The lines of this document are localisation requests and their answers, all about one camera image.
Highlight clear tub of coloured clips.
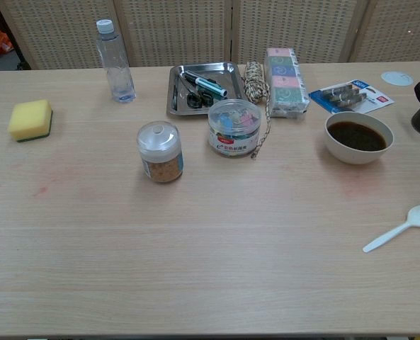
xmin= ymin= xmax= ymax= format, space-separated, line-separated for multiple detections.
xmin=208 ymin=98 xmax=262 ymax=159

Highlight yellow green sponge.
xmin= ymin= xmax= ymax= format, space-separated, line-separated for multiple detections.
xmin=7 ymin=98 xmax=54 ymax=143

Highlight woven rattan folding screen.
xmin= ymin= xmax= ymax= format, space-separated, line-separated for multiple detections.
xmin=0 ymin=0 xmax=420 ymax=70

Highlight white bowl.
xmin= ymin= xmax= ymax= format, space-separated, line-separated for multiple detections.
xmin=324 ymin=110 xmax=395 ymax=165

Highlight stainless steel tray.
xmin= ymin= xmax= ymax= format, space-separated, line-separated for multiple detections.
xmin=166 ymin=62 xmax=248 ymax=120

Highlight clear plastic water bottle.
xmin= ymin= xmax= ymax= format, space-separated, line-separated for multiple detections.
xmin=95 ymin=19 xmax=137 ymax=104

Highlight speckled rope bundle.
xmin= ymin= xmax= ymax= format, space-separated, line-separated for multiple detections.
xmin=242 ymin=60 xmax=273 ymax=159

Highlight green white marker pen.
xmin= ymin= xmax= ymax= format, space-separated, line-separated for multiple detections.
xmin=194 ymin=76 xmax=228 ymax=98

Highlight multicolour sponge pack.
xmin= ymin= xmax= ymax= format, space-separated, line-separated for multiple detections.
xmin=265 ymin=47 xmax=310 ymax=119

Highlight black scissors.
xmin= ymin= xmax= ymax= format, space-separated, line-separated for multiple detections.
xmin=178 ymin=76 xmax=214 ymax=109

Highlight black marker pen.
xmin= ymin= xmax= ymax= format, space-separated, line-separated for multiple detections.
xmin=183 ymin=70 xmax=217 ymax=86

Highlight clear lidded spice jar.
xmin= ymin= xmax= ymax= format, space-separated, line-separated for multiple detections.
xmin=136 ymin=120 xmax=184 ymax=184

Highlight white round lid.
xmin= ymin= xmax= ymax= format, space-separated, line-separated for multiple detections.
xmin=380 ymin=70 xmax=414 ymax=87

